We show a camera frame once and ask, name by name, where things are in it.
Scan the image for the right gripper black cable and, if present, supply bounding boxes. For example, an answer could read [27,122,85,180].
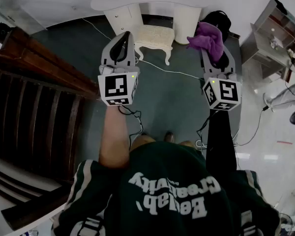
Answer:
[196,109,218,148]

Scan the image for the purple cloth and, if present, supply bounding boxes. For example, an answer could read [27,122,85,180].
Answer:
[186,21,224,63]

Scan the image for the black backpack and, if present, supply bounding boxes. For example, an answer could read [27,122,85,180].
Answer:
[201,10,232,43]

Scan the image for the brown wooden bed frame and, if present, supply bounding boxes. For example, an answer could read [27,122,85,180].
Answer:
[0,26,99,231]

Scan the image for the cream upholstered stool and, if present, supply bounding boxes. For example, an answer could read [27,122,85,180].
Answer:
[134,25,175,66]

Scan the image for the person's right forearm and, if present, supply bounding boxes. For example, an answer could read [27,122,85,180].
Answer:
[205,108,238,174]

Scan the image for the person's tan shorts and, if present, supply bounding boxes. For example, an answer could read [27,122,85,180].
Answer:
[130,134,197,150]

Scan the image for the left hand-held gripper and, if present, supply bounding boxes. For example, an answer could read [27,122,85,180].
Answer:
[97,31,140,107]

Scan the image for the grey shelf unit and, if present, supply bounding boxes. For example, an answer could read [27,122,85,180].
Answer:
[240,0,295,80]

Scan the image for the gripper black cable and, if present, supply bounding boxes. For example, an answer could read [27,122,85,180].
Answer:
[196,109,218,148]
[119,106,145,148]

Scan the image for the person's right brown shoe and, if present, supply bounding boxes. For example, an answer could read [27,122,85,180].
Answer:
[163,131,174,144]

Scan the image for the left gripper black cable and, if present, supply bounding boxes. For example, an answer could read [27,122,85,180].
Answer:
[119,106,145,148]

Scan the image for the person's left forearm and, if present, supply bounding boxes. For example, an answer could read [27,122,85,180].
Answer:
[98,104,131,169]

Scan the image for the person's dark green shirt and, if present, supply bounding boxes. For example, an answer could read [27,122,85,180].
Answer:
[51,141,281,236]

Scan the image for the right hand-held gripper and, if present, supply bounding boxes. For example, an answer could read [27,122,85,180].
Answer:
[201,45,241,112]

